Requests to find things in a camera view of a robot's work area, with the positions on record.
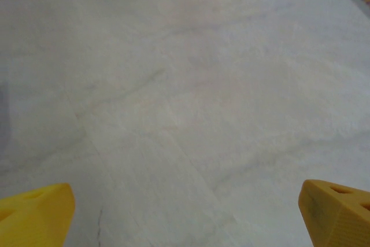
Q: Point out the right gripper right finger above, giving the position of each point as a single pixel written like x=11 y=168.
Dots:
x=338 y=218

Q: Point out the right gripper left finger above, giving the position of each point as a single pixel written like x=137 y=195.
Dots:
x=31 y=218

